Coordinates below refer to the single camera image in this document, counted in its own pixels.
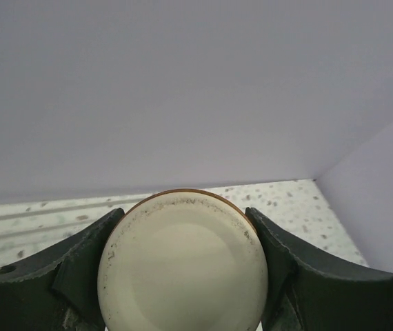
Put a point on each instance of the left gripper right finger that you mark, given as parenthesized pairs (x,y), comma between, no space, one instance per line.
(311,289)

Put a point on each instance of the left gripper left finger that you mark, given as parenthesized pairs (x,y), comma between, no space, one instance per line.
(56,288)

